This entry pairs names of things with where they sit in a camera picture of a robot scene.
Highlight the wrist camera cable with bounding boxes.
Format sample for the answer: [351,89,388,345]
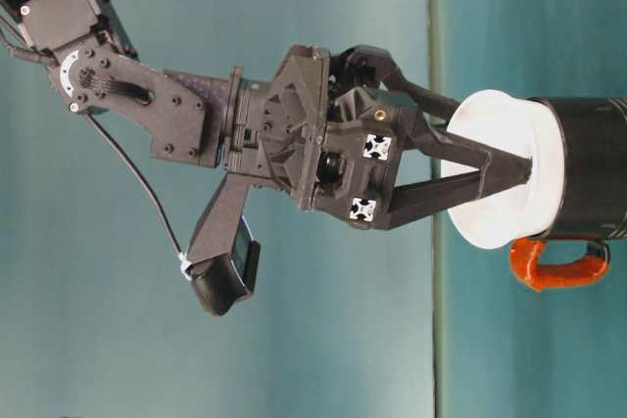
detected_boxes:
[87,112,192,267]

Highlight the blue-green table cloth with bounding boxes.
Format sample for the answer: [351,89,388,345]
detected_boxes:
[429,0,627,418]

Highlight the arm ribbed cable bundle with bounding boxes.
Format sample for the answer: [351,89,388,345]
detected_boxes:
[80,75,154,107]

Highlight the black cup holder red handle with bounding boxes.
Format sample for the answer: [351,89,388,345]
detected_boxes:
[508,94,627,293]

